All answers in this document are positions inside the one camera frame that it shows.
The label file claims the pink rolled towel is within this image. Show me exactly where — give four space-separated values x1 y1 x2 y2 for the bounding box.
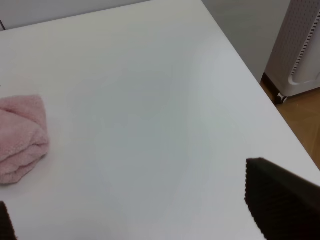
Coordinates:
0 95 50 185

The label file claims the white perforated air purifier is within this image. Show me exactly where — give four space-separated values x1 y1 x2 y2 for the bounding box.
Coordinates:
264 0 320 105

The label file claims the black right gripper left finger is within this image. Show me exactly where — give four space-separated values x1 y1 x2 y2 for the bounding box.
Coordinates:
0 201 17 240

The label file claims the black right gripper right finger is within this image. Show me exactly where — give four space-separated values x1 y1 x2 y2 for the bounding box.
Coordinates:
244 158 320 240

